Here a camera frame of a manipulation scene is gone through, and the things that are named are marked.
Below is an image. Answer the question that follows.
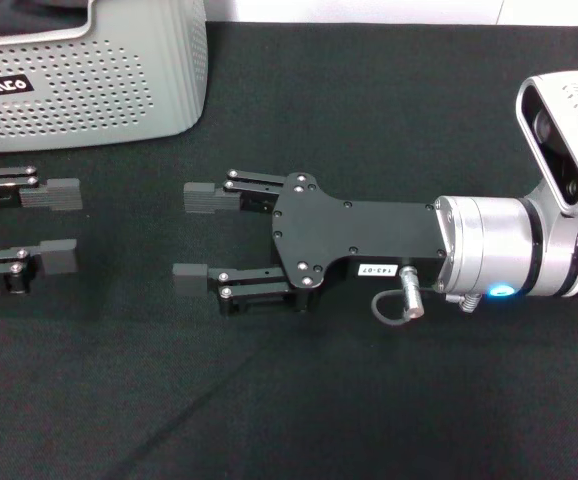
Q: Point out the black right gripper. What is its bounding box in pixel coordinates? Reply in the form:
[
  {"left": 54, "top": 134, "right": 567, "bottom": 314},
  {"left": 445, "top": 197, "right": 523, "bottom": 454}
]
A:
[{"left": 183, "top": 169, "right": 446, "bottom": 312}]

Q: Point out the grey perforated storage box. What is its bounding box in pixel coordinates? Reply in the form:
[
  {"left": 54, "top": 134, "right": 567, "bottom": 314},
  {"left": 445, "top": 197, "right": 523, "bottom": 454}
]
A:
[{"left": 0, "top": 0, "right": 209, "bottom": 155}]

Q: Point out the grey cable with metal plug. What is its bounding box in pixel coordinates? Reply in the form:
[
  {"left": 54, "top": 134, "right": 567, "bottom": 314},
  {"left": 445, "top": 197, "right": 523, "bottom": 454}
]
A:
[{"left": 372, "top": 265, "right": 426, "bottom": 327}]

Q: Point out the silver spring cable connector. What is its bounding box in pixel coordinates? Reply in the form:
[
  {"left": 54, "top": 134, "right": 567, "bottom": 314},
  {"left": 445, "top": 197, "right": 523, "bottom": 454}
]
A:
[{"left": 445, "top": 293, "right": 481, "bottom": 313}]

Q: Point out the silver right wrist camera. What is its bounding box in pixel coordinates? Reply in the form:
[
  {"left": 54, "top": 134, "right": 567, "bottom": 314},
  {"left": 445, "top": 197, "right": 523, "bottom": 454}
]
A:
[{"left": 515, "top": 72, "right": 578, "bottom": 219}]

